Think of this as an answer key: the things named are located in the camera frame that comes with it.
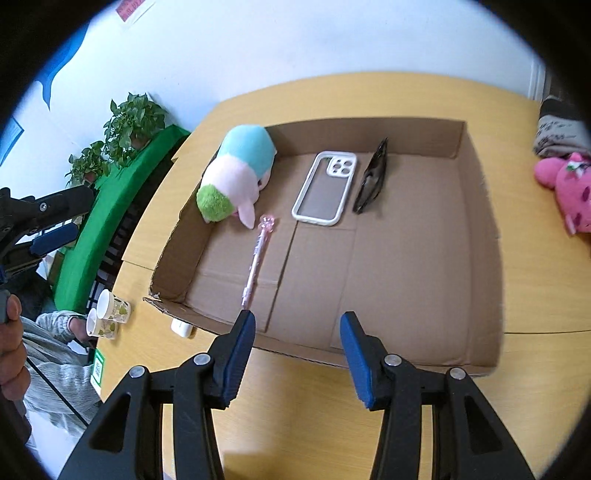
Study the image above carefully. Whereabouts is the person's grey knitted clothing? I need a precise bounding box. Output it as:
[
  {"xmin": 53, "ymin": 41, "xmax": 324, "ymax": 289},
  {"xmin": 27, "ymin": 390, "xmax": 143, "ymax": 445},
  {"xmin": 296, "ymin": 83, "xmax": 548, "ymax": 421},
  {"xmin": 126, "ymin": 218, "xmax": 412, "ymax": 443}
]
[{"xmin": 21, "ymin": 310, "xmax": 102, "ymax": 432}]

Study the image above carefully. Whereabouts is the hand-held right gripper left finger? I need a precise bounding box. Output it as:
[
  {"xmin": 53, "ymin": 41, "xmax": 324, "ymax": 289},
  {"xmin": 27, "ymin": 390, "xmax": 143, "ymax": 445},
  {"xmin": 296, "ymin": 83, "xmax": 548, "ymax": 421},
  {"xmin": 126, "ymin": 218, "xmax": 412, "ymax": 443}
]
[{"xmin": 58, "ymin": 309, "xmax": 257, "ymax": 480}]

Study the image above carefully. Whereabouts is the pink pen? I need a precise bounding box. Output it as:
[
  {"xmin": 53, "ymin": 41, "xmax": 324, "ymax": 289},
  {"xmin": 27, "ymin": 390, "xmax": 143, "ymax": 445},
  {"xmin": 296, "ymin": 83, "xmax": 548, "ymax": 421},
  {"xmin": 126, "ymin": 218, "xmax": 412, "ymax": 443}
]
[{"xmin": 241, "ymin": 213, "xmax": 277, "ymax": 310}]

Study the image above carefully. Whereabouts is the person's left forearm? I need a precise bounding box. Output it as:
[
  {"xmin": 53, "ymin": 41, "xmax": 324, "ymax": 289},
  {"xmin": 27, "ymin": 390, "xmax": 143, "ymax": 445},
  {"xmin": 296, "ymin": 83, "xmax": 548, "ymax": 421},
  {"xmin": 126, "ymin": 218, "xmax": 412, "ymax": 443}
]
[{"xmin": 0, "ymin": 399, "xmax": 33, "ymax": 450}]

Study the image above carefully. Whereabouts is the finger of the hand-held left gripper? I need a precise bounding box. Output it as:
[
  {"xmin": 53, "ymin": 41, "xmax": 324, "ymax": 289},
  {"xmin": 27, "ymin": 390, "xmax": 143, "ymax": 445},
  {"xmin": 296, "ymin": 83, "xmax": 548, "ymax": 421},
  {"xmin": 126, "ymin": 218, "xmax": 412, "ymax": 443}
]
[
  {"xmin": 28, "ymin": 223, "xmax": 80, "ymax": 257},
  {"xmin": 0, "ymin": 185, "xmax": 96, "ymax": 221}
]

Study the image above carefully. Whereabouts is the cardboard box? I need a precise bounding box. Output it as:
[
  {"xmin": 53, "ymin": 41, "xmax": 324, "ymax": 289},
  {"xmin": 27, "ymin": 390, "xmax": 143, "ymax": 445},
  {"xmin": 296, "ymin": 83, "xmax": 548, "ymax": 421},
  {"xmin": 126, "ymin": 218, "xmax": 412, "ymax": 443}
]
[{"xmin": 142, "ymin": 117, "xmax": 504, "ymax": 377}]

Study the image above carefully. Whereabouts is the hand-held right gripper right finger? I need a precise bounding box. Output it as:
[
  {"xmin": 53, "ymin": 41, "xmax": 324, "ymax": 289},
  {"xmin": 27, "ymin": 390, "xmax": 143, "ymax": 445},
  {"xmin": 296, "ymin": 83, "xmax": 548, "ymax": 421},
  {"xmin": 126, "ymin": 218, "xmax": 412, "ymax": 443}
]
[{"xmin": 339, "ymin": 311, "xmax": 536, "ymax": 480}]

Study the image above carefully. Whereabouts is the clear white phone case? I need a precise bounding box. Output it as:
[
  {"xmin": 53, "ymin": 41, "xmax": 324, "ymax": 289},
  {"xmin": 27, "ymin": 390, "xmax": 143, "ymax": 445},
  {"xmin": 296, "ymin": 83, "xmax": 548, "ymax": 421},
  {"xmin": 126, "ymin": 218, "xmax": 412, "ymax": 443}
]
[{"xmin": 291, "ymin": 151, "xmax": 358, "ymax": 227}]

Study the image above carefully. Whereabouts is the leaf print paper cup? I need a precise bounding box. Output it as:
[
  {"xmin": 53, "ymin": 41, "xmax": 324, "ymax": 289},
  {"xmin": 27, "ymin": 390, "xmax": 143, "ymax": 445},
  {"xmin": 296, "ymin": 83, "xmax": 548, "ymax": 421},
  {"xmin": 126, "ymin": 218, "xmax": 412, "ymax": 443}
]
[
  {"xmin": 95, "ymin": 289, "xmax": 133, "ymax": 324},
  {"xmin": 86, "ymin": 307, "xmax": 120, "ymax": 339}
]

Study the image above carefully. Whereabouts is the small potted green plant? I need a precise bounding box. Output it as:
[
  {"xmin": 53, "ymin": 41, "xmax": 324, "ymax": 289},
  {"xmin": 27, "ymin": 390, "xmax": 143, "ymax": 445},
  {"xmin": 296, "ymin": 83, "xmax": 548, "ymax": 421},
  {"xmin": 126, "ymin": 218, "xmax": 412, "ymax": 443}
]
[{"xmin": 65, "ymin": 141, "xmax": 112, "ymax": 188}]

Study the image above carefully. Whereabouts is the grey printed cloth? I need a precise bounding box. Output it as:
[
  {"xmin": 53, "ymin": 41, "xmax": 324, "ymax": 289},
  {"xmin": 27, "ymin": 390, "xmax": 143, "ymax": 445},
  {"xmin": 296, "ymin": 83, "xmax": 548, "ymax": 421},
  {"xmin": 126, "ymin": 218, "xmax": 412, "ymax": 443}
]
[{"xmin": 532, "ymin": 95, "xmax": 591, "ymax": 160}]

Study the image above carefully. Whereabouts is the green and white box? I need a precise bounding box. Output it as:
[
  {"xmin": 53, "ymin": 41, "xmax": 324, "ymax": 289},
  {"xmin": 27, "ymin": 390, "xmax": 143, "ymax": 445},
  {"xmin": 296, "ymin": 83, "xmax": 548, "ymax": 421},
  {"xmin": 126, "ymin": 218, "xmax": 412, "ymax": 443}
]
[{"xmin": 90, "ymin": 348, "xmax": 108, "ymax": 388}]

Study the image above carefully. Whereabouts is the large potted green plant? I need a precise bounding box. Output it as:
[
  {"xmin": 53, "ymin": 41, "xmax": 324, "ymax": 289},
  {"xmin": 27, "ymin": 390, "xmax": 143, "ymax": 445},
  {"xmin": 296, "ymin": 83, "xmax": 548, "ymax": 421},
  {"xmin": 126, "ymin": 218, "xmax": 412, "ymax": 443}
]
[{"xmin": 102, "ymin": 92, "xmax": 168, "ymax": 169}]

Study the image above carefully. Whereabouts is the red wall sticker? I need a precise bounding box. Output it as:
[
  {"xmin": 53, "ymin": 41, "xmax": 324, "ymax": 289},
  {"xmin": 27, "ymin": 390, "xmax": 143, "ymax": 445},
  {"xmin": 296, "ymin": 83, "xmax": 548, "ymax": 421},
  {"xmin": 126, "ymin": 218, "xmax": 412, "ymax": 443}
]
[{"xmin": 115, "ymin": 0, "xmax": 158, "ymax": 24}]

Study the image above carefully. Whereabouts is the thin black cable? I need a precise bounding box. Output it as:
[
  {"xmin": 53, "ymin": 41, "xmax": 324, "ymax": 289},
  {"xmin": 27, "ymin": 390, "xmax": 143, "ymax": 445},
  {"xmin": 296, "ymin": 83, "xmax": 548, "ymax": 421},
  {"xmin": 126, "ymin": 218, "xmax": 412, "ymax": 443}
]
[{"xmin": 25, "ymin": 357, "xmax": 93, "ymax": 428}]

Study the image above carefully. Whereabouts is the pink blue green plush toy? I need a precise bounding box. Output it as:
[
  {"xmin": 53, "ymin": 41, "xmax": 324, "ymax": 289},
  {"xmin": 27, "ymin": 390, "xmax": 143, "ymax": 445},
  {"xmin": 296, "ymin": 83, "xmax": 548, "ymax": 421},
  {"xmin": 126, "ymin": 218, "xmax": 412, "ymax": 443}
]
[{"xmin": 196, "ymin": 124, "xmax": 278, "ymax": 229}]

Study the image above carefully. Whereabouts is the person's left hand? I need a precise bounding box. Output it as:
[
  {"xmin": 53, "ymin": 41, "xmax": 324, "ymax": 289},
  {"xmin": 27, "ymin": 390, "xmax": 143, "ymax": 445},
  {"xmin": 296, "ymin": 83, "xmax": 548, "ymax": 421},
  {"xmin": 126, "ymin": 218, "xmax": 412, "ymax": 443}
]
[{"xmin": 0, "ymin": 294, "xmax": 31, "ymax": 402}]

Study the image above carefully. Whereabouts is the blue wall decoration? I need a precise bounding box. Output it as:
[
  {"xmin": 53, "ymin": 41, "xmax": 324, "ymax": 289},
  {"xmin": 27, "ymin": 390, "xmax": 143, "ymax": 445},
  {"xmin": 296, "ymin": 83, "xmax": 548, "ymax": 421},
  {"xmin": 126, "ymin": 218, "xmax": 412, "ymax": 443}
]
[{"xmin": 37, "ymin": 23, "xmax": 93, "ymax": 112}]

